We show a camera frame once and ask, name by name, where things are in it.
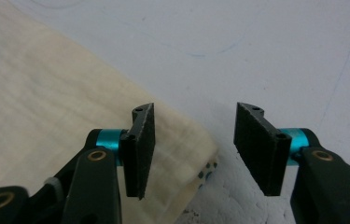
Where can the cream patterned cloth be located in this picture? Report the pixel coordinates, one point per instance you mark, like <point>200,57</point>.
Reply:
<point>39,93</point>

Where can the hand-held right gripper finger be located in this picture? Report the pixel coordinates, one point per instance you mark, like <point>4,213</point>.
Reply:
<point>259,149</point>

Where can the white foam mat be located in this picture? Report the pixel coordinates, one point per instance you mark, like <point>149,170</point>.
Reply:
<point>256,46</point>

